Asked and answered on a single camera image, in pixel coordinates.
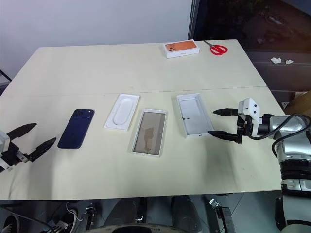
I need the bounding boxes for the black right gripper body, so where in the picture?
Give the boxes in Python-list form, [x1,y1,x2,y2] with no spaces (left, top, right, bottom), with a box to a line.
[236,112,254,145]

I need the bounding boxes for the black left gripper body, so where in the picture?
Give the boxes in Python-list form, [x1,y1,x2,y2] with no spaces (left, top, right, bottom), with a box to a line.
[1,141,33,168]

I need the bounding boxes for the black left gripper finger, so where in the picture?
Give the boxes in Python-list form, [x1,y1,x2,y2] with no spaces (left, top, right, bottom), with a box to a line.
[27,137,57,162]
[6,123,38,142]

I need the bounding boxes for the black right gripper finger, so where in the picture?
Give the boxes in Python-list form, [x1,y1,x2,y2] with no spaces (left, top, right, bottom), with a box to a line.
[212,108,240,117]
[207,130,242,145]

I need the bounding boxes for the dark blue smartphone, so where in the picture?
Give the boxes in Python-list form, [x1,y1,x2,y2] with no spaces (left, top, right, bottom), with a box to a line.
[57,108,96,150]

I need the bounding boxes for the white phone box base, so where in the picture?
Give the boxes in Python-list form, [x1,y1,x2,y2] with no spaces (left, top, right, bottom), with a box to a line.
[128,108,169,159]

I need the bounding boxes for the white insert tray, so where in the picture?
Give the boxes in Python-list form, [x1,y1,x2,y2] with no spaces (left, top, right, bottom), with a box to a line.
[104,93,141,132]

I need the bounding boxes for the white phone box lid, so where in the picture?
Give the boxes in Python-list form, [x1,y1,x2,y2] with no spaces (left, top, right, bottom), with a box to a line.
[176,93,215,139]

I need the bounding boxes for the brown cardboard box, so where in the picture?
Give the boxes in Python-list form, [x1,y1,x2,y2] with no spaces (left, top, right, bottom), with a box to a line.
[283,89,311,117]

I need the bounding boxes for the white box with orange phone print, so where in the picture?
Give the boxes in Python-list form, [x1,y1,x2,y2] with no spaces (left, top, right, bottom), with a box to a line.
[162,39,201,59]

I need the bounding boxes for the black metal stand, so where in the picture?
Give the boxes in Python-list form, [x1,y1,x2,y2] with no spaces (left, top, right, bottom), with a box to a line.
[0,68,12,84]

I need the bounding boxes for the black shoe with white sole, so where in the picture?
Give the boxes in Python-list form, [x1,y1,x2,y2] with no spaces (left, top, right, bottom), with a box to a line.
[0,213,23,233]

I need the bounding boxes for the black and white shoe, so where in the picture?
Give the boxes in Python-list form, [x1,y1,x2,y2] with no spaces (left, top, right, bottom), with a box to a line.
[45,219,69,233]

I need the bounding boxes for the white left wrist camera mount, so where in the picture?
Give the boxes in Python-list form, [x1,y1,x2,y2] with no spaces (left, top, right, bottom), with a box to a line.
[0,131,13,173]

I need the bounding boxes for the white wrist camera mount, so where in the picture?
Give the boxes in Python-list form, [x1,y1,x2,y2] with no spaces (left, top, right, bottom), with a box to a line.
[0,131,13,173]
[238,97,265,138]

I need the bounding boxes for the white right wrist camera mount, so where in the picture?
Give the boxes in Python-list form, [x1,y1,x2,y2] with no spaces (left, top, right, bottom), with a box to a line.
[238,97,265,138]

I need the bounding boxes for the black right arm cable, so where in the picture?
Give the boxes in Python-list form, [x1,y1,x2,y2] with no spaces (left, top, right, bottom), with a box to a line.
[244,113,304,158]

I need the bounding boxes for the red handled scissors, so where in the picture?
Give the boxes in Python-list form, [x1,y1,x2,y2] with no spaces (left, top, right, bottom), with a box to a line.
[203,40,229,56]

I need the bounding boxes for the white cable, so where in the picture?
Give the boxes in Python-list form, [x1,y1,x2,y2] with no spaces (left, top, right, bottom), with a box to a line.
[65,202,84,222]

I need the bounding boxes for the metal clamp bracket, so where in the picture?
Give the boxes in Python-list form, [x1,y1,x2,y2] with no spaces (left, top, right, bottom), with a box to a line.
[208,198,234,233]

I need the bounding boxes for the small black bracket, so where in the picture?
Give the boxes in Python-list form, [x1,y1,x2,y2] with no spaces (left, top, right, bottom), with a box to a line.
[82,205,96,219]

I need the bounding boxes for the grey window frame post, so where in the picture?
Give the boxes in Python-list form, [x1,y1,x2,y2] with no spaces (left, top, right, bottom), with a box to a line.
[189,0,203,41]

